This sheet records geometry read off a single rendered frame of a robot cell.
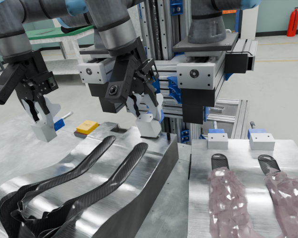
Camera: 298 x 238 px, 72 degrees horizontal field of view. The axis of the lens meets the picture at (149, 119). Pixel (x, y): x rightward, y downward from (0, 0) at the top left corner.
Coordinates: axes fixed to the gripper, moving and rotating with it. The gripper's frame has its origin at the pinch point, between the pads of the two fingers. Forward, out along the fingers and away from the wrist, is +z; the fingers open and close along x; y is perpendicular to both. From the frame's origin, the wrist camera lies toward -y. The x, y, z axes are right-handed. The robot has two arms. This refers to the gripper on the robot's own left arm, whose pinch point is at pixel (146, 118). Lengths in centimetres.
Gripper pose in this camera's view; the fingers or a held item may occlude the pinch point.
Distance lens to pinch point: 56.3
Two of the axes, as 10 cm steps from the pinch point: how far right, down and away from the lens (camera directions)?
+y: 4.4, -6.3, 6.4
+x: -8.4, -0.3, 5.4
